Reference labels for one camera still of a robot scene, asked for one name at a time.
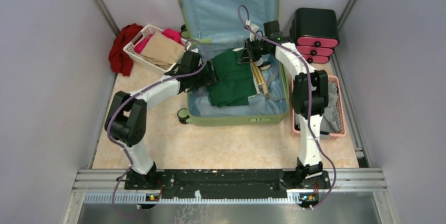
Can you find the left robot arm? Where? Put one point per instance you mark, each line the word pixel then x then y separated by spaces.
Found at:
pixel 126 121

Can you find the tan folded cloth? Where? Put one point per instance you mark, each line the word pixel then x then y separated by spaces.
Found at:
pixel 162 51

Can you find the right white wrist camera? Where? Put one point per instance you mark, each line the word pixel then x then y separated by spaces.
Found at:
pixel 252 29

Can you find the dark green garment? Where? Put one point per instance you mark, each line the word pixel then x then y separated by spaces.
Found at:
pixel 235 81

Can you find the red cloth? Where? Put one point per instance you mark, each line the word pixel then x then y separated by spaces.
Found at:
pixel 119 61

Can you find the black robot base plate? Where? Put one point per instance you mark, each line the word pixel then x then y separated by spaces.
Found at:
pixel 224 183

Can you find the aluminium frame rail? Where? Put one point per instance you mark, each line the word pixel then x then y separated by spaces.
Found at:
pixel 106 185

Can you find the green hard-shell suitcase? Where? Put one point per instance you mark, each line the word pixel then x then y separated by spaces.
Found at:
pixel 216 24

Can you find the black pink drawer cabinet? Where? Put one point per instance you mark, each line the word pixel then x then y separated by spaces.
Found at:
pixel 314 31

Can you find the pink folded cloth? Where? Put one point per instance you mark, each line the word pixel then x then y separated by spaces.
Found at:
pixel 169 33

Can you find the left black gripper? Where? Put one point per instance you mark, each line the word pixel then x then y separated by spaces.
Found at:
pixel 208 77

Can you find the pink plastic basket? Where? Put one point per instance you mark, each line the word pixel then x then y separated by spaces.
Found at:
pixel 318 108

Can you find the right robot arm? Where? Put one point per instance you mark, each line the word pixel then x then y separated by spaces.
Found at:
pixel 309 159

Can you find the grey garment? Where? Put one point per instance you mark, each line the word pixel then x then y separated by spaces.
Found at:
pixel 331 114

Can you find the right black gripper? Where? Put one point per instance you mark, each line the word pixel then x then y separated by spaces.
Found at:
pixel 247 54

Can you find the white plastic basket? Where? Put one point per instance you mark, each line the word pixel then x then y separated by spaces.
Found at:
pixel 136 57

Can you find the round white black item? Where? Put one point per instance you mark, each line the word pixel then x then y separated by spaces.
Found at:
pixel 265 66

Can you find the wooden stick bundle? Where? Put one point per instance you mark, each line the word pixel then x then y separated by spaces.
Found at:
pixel 260 81

